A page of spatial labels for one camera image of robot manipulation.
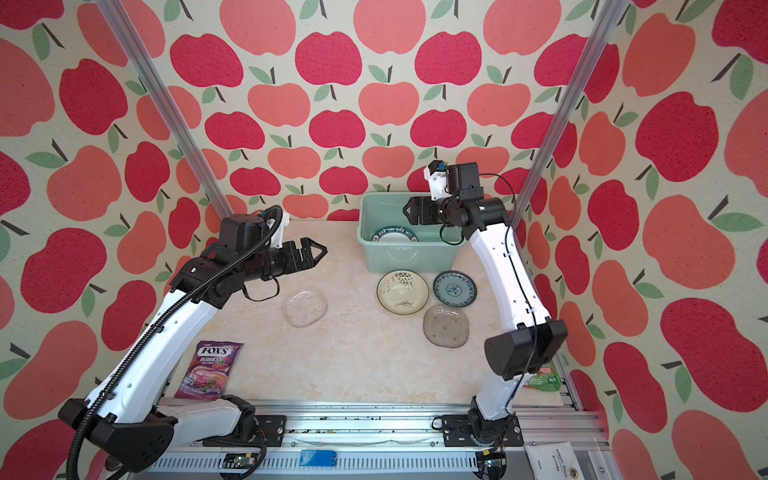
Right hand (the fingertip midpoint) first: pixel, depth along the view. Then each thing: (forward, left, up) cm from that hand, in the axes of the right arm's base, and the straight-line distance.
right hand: (424, 206), depth 78 cm
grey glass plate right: (-16, -10, -35) cm, 40 cm away
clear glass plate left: (-14, +37, -35) cm, 53 cm away
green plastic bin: (+9, -5, -30) cm, 32 cm away
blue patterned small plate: (-2, -14, -34) cm, 37 cm away
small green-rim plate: (+19, +9, -32) cm, 38 cm away
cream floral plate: (-5, +4, -35) cm, 36 cm away
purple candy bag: (-39, +55, -30) cm, 74 cm away
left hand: (-18, +24, -1) cm, 30 cm away
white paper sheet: (-49, -34, -33) cm, 69 cm away
